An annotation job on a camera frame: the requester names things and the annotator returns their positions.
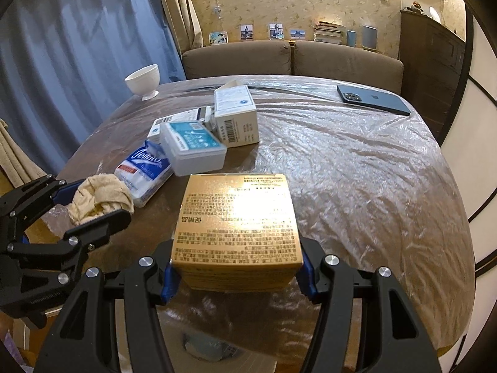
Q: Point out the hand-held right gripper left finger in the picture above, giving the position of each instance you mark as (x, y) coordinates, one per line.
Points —
(167, 283)

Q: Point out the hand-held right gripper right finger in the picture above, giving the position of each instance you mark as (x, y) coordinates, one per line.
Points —
(308, 283)

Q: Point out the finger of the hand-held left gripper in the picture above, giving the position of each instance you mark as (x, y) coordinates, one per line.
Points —
(66, 193)
(105, 225)

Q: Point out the beige tissue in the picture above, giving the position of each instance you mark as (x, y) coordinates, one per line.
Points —
(101, 194)

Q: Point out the golden cardboard box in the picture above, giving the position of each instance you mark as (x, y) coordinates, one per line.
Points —
(237, 225)

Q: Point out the white tissue pack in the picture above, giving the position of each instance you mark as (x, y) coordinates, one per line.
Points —
(145, 175)

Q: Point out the beige ribbed cloth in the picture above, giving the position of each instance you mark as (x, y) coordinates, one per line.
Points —
(15, 151)

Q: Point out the clear plastic box teal label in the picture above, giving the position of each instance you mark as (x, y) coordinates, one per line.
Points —
(194, 143)

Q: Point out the flat white medicine box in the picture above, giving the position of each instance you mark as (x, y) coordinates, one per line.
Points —
(174, 118)

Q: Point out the blue curtain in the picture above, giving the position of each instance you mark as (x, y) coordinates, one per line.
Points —
(77, 66)

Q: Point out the white footed ceramic bowl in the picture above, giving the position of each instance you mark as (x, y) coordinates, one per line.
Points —
(143, 79)

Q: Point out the open-flap medicine box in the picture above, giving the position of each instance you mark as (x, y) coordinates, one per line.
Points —
(237, 120)

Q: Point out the blue smartphone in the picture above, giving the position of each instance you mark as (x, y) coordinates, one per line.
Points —
(372, 99)

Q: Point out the brown sofa back cushion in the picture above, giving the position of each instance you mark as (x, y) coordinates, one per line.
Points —
(237, 60)
(345, 64)

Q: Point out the teal framed cartoon photo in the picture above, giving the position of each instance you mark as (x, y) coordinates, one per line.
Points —
(218, 38)

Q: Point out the beige patterned curtain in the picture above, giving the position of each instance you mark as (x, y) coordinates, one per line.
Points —
(182, 7)

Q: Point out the black framed paper screen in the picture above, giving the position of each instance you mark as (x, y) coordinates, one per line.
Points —
(477, 143)

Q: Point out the brown sofa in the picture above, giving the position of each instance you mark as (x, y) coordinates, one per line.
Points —
(341, 66)

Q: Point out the standing person photo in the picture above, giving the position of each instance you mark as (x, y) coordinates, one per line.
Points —
(247, 32)

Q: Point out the dark wooden dresser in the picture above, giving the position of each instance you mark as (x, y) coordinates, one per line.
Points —
(431, 70)

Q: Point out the teal cylinder speaker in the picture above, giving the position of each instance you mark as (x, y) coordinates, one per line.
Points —
(351, 39)

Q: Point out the building landscape photo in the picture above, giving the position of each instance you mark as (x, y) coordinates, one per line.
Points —
(297, 34)

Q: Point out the stack of books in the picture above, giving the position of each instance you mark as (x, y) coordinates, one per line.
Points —
(329, 32)

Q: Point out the grey cylinder speaker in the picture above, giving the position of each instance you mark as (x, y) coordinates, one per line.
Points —
(370, 39)

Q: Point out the sunglasses person photo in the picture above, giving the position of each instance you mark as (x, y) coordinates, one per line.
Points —
(276, 31)

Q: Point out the small figurine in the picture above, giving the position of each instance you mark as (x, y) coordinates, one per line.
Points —
(415, 7)

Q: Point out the round white mirror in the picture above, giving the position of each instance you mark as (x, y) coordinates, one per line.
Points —
(434, 14)

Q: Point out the white wall hook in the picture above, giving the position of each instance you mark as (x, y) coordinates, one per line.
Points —
(216, 11)

